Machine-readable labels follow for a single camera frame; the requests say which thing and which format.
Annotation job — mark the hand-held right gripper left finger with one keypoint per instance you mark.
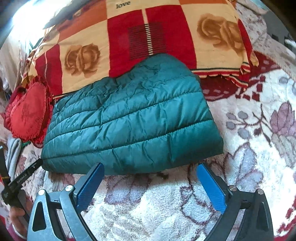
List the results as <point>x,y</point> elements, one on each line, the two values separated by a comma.
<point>90,185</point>

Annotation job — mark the grey cloth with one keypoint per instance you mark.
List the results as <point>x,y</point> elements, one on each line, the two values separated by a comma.
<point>13,153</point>

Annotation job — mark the teal puffer jacket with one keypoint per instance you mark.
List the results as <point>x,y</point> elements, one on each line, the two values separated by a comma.
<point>129,120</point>

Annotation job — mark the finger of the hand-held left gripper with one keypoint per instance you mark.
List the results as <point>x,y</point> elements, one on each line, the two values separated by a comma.
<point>26,172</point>
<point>4,162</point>

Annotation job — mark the red heart-shaped frilled pillow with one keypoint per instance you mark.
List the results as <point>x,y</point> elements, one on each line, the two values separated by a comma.
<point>30,109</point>

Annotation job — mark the person's left hand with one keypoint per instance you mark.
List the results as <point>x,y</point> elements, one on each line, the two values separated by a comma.
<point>19,216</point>

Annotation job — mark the white bangle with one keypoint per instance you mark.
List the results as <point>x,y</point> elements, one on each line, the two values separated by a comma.
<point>19,233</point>

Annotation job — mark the red cream rose print blanket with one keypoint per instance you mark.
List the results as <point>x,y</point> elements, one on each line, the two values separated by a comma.
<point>92,27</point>

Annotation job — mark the white floral fleece blanket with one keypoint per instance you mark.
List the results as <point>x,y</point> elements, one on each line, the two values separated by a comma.
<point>254,143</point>

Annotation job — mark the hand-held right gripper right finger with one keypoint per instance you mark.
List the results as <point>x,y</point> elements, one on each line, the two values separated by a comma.
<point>211,187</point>

